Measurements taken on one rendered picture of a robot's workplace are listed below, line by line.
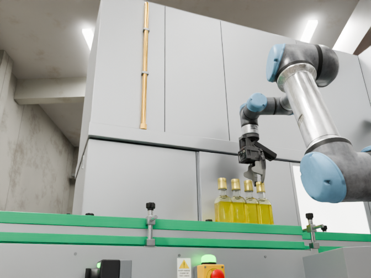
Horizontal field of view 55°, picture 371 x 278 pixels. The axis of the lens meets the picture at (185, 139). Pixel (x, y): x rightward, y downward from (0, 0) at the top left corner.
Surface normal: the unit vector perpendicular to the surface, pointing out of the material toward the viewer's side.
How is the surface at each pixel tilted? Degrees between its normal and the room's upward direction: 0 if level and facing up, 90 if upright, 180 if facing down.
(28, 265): 90
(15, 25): 180
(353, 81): 90
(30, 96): 90
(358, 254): 90
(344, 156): 72
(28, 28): 180
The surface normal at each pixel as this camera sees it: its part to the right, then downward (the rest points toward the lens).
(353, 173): 0.10, -0.26
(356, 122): 0.35, -0.38
